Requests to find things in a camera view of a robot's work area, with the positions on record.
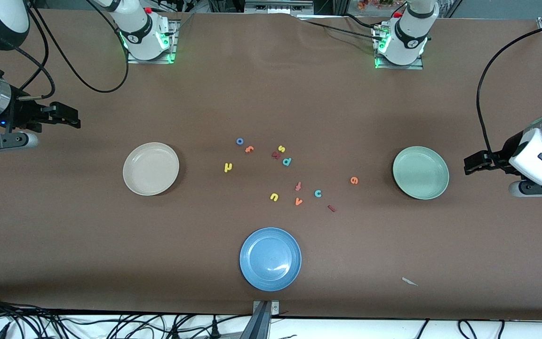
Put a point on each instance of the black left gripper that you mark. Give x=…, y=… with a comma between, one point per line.
x=500, y=156

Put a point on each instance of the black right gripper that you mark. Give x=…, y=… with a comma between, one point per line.
x=22, y=114

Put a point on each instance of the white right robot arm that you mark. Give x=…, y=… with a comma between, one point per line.
x=141, y=35

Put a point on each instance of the green plate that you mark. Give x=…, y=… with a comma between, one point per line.
x=421, y=186

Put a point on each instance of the beige brown plate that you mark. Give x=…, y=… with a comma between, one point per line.
x=151, y=186

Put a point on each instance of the white paper scrap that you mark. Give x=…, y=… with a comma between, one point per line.
x=408, y=281

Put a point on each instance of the brown table cover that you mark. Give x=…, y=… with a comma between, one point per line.
x=327, y=117

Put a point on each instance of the orange flowers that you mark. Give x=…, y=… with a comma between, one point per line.
x=370, y=4

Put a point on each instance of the teal letter p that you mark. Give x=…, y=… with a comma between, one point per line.
x=286, y=162

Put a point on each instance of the dark red letter n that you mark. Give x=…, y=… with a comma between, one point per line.
x=276, y=155

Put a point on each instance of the blue plate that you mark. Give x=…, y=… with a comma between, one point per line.
x=271, y=259

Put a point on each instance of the white power strip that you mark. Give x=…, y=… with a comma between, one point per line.
x=278, y=7

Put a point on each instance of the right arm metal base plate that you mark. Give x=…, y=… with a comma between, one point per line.
x=148, y=61

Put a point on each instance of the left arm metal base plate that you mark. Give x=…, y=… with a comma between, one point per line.
x=393, y=67

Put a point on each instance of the silver metal bracket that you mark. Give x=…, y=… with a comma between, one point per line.
x=275, y=308

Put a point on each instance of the grey mount post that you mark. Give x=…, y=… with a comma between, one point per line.
x=258, y=325

